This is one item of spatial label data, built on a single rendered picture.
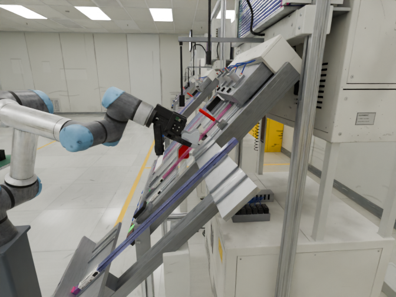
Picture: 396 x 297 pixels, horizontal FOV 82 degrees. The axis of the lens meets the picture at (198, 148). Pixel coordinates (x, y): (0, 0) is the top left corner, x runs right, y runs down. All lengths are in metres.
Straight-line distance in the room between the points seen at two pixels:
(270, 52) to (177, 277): 0.65
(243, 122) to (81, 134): 0.46
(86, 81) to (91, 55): 1.00
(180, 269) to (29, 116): 0.61
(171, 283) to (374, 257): 0.83
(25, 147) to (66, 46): 9.38
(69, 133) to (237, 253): 0.68
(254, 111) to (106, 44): 9.40
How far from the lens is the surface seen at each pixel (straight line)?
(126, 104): 0.76
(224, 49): 2.14
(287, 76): 0.75
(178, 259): 0.57
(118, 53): 9.82
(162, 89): 9.51
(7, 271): 1.31
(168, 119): 0.77
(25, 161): 1.20
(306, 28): 0.73
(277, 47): 0.76
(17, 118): 0.88
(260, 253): 0.94
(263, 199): 1.20
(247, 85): 0.75
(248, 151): 2.32
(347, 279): 1.20
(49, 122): 0.80
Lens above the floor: 1.18
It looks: 16 degrees down
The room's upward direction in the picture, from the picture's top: straight up
